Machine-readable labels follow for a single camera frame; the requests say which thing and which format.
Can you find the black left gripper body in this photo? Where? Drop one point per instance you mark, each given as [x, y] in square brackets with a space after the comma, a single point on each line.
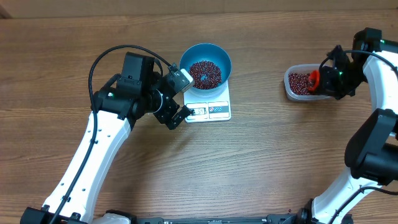
[162, 109]

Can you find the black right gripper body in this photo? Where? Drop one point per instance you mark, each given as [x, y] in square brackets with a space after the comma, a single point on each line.
[343, 82]

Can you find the orange scoop with blue handle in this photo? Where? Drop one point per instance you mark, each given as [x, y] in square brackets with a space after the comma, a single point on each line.
[313, 81]

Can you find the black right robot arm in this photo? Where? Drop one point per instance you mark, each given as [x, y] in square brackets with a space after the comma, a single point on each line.
[371, 162]

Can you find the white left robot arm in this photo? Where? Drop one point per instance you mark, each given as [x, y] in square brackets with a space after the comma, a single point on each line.
[124, 98]

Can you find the white digital kitchen scale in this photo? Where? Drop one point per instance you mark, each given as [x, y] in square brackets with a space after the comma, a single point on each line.
[208, 105]

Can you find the red beans in bowl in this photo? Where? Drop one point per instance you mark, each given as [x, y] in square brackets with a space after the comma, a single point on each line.
[206, 75]

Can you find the teal plastic bowl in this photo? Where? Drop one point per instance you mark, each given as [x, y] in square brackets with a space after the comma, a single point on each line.
[209, 52]

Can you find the clear plastic food container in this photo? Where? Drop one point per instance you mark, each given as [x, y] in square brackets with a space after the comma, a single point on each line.
[303, 68]

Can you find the red adzuki beans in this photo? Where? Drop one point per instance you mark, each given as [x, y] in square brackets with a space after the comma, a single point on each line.
[298, 83]

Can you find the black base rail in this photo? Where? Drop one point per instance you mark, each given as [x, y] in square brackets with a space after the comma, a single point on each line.
[217, 219]

